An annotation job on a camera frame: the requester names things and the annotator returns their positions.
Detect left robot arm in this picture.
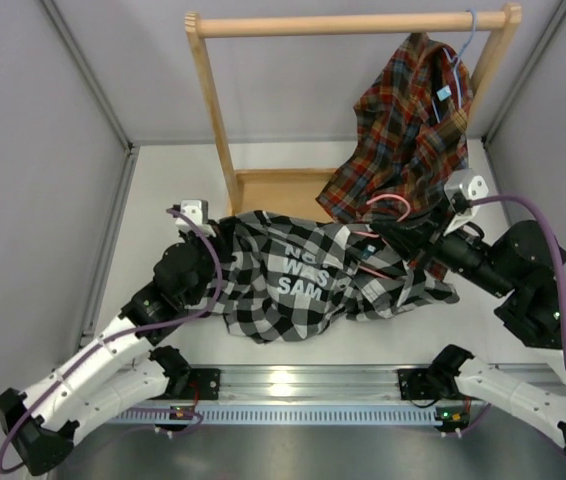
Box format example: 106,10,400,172
0,228,232,476

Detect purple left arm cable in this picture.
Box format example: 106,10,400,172
0,207,224,474

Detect red brown plaid shirt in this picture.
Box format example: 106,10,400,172
315,32,475,281

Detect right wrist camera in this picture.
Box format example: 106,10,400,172
444,169,489,236

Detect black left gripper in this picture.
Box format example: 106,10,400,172
179,218,236,306

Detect wooden clothes rack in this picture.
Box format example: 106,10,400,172
185,1,523,221

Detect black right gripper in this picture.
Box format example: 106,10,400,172
372,200,517,300

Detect blue wire hanger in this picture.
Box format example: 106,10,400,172
430,8,478,123

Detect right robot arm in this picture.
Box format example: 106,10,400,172
423,220,566,455

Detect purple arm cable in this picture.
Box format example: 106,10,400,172
0,207,224,474
472,193,566,376

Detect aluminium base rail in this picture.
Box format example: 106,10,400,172
127,363,554,401

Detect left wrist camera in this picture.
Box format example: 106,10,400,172
171,199,215,236

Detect pink wire hanger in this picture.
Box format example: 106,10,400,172
352,193,413,281

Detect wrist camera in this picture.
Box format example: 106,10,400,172
444,169,489,236
171,199,215,236

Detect black white checked shirt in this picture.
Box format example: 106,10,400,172
194,210,459,344

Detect perforated cable duct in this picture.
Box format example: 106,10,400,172
110,402,485,427

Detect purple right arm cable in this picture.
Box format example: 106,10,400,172
472,193,566,376

